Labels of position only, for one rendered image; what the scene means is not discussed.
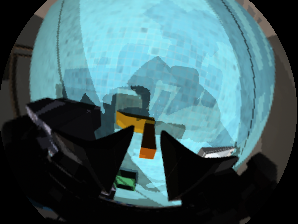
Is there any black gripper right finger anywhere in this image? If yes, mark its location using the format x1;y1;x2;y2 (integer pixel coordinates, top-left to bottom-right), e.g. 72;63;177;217
160;131;238;202

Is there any green tray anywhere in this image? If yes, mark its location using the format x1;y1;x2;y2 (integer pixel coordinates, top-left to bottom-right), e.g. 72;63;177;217
114;169;137;192
116;176;134;186

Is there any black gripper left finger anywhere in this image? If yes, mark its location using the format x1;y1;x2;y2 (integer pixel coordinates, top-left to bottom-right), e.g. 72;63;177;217
51;124;134;194

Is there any dark grey ramp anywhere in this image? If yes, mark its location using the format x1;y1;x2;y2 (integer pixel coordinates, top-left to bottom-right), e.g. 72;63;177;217
27;97;101;156

